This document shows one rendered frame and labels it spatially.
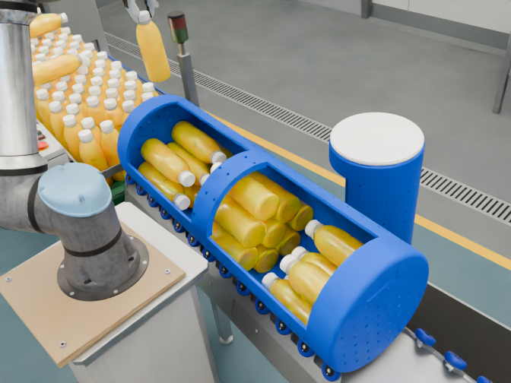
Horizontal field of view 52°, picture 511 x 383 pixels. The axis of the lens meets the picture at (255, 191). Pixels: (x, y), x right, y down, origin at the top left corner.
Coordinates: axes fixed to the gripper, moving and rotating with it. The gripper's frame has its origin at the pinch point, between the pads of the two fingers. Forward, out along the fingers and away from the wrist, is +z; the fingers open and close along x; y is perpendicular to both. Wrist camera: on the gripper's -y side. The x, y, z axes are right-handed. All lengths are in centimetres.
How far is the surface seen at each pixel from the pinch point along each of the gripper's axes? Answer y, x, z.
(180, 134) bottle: 25.9, -9.5, 24.3
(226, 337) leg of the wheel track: 27, -12, 133
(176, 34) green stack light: -26.0, 22.7, 24.9
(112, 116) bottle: -11.7, -14.7, 34.6
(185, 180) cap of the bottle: 42, -19, 25
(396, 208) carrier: 72, 33, 52
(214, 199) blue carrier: 61, -22, 16
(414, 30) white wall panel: -114, 297, 166
